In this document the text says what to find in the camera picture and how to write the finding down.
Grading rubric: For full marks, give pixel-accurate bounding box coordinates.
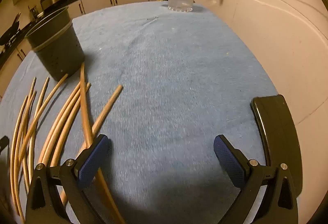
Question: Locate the black chair back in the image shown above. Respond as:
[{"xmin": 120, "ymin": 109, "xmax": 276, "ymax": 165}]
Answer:
[{"xmin": 250, "ymin": 94, "xmax": 303, "ymax": 196}]

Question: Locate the dark utensil holder cup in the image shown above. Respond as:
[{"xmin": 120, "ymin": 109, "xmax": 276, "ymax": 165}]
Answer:
[{"xmin": 25, "ymin": 6, "xmax": 84, "ymax": 81}]

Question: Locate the blue towel table mat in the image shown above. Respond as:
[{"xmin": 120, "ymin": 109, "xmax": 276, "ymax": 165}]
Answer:
[{"xmin": 0, "ymin": 1, "xmax": 279, "ymax": 224}]

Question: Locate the black wok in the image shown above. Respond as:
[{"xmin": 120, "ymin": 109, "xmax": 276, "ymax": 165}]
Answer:
[{"xmin": 0, "ymin": 12, "xmax": 21, "ymax": 46}]

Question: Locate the wooden chopstick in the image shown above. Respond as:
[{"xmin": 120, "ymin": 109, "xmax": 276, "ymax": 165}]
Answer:
[
  {"xmin": 28, "ymin": 76, "xmax": 49, "ymax": 182},
  {"xmin": 80, "ymin": 63, "xmax": 125, "ymax": 223},
  {"xmin": 18, "ymin": 74, "xmax": 68, "ymax": 166},
  {"xmin": 41, "ymin": 82, "xmax": 80, "ymax": 165},
  {"xmin": 10, "ymin": 96, "xmax": 28, "ymax": 214},
  {"xmin": 38, "ymin": 83, "xmax": 80, "ymax": 164},
  {"xmin": 50, "ymin": 97, "xmax": 81, "ymax": 167},
  {"xmin": 14, "ymin": 92, "xmax": 36, "ymax": 223},
  {"xmin": 22, "ymin": 77, "xmax": 37, "ymax": 192},
  {"xmin": 60, "ymin": 85, "xmax": 123, "ymax": 206}
]

